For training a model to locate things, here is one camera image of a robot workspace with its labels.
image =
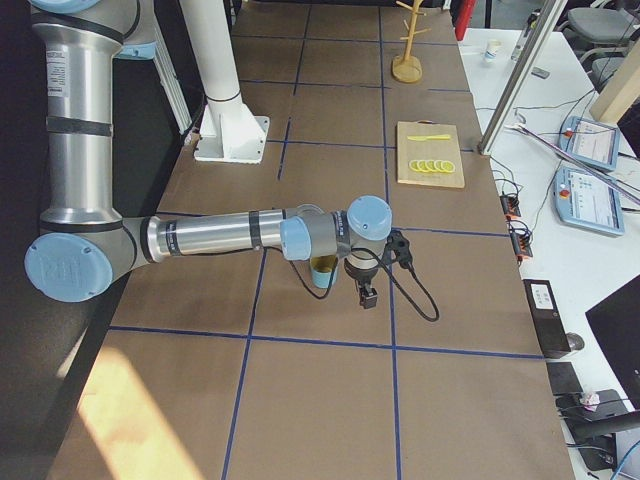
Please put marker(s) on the grey office chair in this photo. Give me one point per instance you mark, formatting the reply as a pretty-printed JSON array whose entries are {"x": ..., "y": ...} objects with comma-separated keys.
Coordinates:
[{"x": 609, "y": 32}]

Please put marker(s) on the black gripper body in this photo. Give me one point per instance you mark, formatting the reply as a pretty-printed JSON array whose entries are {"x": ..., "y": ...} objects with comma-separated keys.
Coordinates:
[{"x": 362, "y": 275}]

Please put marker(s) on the aluminium frame post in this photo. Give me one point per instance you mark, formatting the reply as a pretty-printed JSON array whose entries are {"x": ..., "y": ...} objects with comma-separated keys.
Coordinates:
[{"x": 536, "y": 40}]

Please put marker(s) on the teal ribbed mug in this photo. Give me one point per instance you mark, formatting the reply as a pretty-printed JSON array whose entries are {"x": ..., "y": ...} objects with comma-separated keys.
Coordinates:
[{"x": 323, "y": 271}]

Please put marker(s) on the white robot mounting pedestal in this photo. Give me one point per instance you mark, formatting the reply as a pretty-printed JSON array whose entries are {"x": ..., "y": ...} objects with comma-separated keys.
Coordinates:
[{"x": 229, "y": 131}]

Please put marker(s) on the orange black power strip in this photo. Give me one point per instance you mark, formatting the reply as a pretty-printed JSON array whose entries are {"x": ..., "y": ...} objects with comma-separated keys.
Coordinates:
[{"x": 510, "y": 206}]

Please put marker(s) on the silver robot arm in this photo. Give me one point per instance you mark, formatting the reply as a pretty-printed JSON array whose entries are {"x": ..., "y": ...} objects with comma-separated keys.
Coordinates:
[{"x": 85, "y": 245}]

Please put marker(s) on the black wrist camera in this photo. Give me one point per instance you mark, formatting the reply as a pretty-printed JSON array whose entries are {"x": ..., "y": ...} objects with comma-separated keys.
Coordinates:
[{"x": 397, "y": 250}]

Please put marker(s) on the white paper cup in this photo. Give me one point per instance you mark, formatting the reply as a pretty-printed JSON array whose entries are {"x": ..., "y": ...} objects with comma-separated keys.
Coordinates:
[{"x": 492, "y": 50}]

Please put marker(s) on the wooden cup storage rack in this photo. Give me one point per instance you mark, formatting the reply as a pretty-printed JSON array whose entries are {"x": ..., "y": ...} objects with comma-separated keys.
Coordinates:
[{"x": 407, "y": 68}]

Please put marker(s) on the blue teach pendant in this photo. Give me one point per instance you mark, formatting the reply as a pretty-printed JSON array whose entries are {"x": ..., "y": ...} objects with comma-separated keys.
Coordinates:
[
  {"x": 593, "y": 143},
  {"x": 583, "y": 201}
]

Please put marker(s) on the near blue teach pendant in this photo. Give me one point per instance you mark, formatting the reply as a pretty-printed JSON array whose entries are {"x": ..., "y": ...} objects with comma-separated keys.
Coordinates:
[{"x": 583, "y": 201}]

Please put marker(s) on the black monitor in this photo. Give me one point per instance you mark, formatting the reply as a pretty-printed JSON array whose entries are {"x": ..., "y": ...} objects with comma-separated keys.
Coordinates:
[{"x": 615, "y": 324}]

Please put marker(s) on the black box with label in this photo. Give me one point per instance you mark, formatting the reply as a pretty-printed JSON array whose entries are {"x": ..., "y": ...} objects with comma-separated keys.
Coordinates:
[{"x": 546, "y": 318}]

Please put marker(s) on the bamboo cutting board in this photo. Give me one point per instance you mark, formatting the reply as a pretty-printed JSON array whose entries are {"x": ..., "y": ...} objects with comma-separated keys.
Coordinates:
[{"x": 411, "y": 156}]

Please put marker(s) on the far blue teach pendant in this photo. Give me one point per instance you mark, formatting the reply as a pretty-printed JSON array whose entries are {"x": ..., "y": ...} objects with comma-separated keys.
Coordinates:
[{"x": 593, "y": 143}]

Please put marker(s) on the yellow plastic knife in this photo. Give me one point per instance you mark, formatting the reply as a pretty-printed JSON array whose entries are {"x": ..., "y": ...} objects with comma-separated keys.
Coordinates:
[{"x": 425, "y": 138}]

